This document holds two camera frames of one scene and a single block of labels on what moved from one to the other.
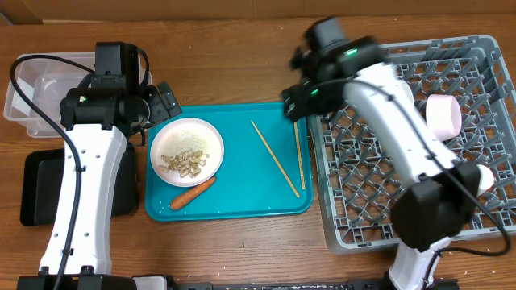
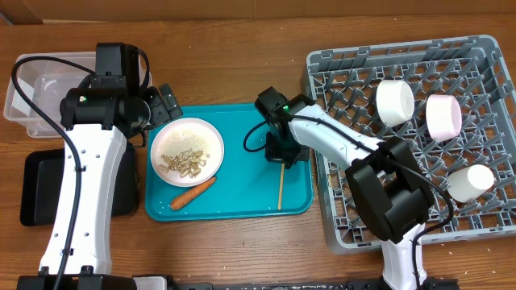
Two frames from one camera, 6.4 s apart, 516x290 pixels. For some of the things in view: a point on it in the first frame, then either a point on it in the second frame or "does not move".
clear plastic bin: x=44 y=83 does not move
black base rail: x=368 y=283 does not move
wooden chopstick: x=289 y=182 -> x=280 y=187
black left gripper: x=158 y=111 does not move
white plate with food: x=186 y=152 does not move
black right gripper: x=300 y=105 -> x=273 y=154
